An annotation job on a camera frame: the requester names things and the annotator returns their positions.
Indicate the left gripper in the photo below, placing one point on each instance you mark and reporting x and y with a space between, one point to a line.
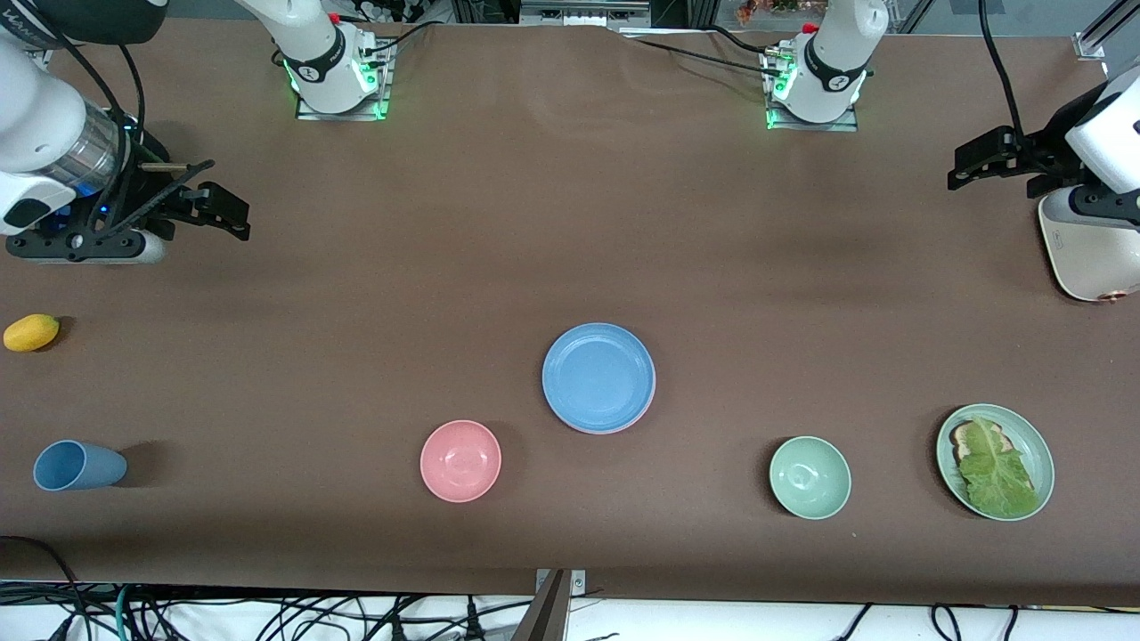
1044 156

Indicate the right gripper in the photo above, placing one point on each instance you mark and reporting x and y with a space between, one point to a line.
148 188

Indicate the blue plate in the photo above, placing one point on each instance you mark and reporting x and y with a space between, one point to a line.
598 377

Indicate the pink plate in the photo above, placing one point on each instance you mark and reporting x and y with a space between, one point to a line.
628 426

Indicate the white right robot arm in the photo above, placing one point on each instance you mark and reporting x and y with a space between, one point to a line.
316 53

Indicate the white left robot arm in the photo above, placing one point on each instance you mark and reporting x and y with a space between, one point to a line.
833 62

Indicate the beige toaster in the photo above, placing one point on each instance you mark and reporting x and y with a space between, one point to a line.
1087 258

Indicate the yellow lemon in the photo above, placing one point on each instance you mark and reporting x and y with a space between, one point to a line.
31 333

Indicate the toasted bread slice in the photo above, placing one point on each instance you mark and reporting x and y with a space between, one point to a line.
962 436

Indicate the blue cup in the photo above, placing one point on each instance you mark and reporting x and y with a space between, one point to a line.
80 466

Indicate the green lettuce leaf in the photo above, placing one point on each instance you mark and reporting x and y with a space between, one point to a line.
997 472

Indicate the green plate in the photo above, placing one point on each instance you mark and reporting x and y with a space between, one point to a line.
948 472

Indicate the pink bowl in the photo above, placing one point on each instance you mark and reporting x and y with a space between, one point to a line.
460 461

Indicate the green bowl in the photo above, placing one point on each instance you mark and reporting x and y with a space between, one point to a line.
810 477

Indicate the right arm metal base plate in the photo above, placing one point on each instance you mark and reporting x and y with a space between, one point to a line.
385 93

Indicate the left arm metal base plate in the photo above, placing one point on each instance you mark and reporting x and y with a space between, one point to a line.
775 120

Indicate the silver aluminium frame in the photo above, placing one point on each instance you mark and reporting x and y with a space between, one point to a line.
583 13

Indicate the metal table edge bracket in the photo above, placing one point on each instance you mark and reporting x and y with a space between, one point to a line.
577 583

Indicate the dark camera post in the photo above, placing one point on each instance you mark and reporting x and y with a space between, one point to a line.
545 614

